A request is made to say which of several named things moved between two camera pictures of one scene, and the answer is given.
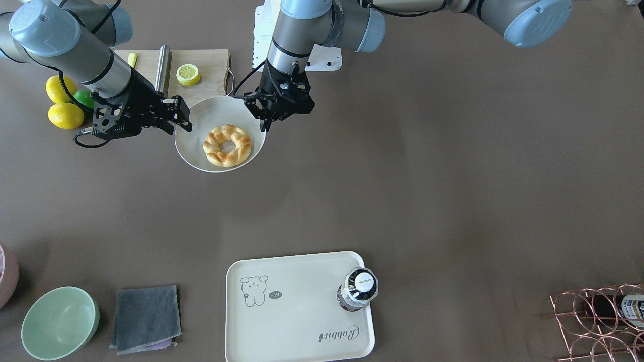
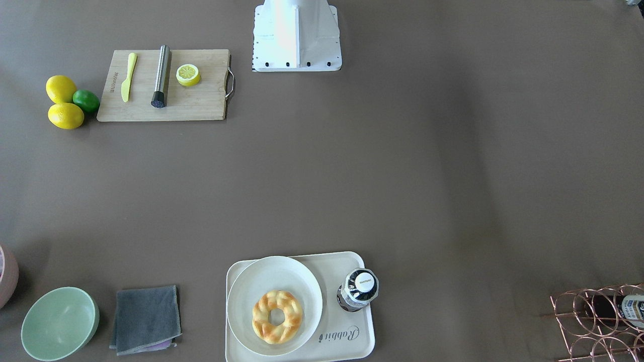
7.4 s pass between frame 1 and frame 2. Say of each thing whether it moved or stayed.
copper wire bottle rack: stayed
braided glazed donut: moved
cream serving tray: stayed
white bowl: moved
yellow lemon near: stayed
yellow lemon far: stayed
